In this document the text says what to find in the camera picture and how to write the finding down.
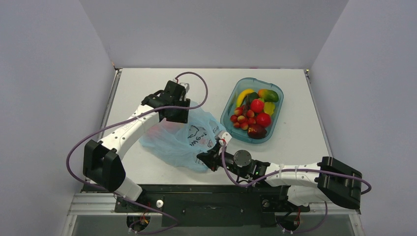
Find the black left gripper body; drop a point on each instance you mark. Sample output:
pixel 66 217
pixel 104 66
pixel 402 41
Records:
pixel 179 115

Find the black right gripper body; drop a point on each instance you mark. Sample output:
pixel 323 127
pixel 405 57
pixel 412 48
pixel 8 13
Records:
pixel 214 156

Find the light blue plastic bag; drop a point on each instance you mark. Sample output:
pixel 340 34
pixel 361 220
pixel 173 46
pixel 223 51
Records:
pixel 178 144

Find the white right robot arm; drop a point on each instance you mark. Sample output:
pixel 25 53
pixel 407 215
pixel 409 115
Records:
pixel 328 180

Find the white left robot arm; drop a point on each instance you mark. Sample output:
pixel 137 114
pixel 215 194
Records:
pixel 103 159

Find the dark red fake fruit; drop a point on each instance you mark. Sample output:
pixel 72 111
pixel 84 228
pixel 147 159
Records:
pixel 256 131

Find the fake cherry bunch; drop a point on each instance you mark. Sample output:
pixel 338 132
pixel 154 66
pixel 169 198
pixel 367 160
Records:
pixel 242 117

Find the red fake apple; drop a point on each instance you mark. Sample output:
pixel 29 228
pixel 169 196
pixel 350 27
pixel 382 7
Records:
pixel 263 119

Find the red fake strawberry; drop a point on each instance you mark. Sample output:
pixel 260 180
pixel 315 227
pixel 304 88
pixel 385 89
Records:
pixel 257 105

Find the yellow fake starfruit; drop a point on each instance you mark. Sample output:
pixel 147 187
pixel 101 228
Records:
pixel 269 108

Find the yellow fake banana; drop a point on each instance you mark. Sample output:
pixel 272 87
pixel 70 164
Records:
pixel 242 96

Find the green orange fake mango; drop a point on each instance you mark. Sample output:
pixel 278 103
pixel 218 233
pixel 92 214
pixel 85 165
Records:
pixel 268 95

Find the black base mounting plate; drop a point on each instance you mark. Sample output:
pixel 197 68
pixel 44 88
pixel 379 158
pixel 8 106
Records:
pixel 220 205

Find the teal plastic fruit tray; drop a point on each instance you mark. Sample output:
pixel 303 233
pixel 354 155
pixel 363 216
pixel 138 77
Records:
pixel 256 85

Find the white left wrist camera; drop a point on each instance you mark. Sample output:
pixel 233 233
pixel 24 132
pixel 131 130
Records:
pixel 186 86

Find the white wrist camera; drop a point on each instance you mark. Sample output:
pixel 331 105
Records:
pixel 223 137
pixel 186 86

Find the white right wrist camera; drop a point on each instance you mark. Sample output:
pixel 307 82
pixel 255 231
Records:
pixel 223 137

